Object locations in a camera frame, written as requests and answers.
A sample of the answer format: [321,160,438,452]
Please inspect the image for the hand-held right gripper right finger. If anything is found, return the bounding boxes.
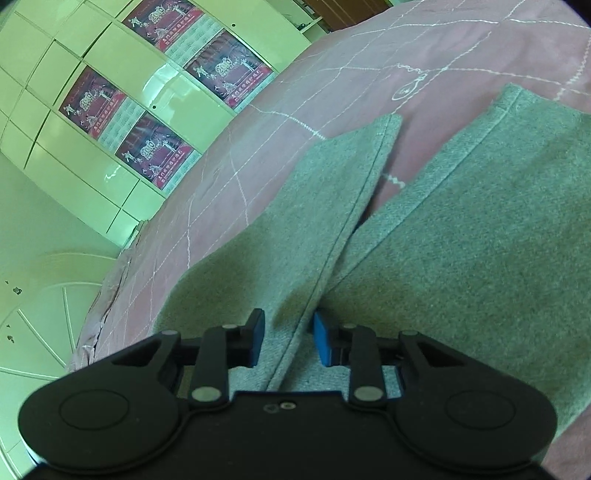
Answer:
[313,311,468,409]

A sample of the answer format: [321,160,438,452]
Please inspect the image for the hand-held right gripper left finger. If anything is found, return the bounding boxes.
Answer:
[113,308,267,409]

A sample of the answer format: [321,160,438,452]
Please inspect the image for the grey pants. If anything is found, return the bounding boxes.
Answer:
[152,83,591,455]

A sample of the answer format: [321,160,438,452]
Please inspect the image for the white bed headboard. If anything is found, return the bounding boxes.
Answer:
[0,251,123,480]

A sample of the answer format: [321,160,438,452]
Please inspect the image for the pink checked bed cover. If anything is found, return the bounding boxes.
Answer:
[67,0,591,480]

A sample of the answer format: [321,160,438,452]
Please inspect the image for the white glossy wardrobe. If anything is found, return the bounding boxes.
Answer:
[0,0,315,243]

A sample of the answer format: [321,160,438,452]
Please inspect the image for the white corner shelf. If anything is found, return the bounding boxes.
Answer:
[295,13,334,37]

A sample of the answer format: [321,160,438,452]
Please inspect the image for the brown wooden door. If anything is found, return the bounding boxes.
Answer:
[305,0,393,33]

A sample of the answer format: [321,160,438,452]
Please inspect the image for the red wall poster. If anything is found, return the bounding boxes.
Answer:
[122,0,223,61]
[59,66,145,153]
[184,28,274,112]
[115,110,202,191]

